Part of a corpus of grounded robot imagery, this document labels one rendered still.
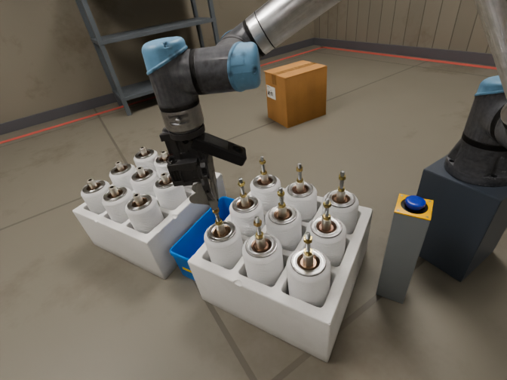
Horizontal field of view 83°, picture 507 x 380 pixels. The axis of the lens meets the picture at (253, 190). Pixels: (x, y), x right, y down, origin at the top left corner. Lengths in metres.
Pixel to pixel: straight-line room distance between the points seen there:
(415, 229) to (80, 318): 0.96
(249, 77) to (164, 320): 0.72
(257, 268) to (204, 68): 0.43
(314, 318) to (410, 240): 0.28
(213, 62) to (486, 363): 0.86
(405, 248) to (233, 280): 0.41
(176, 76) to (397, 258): 0.64
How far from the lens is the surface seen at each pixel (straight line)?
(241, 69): 0.50
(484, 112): 0.80
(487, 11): 0.58
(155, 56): 0.52
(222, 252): 0.73
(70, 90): 3.04
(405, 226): 0.72
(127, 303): 1.03
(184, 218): 0.99
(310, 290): 0.65
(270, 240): 0.70
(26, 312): 1.23
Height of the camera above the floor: 0.76
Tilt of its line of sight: 36 degrees down
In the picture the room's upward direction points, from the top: 9 degrees counter-clockwise
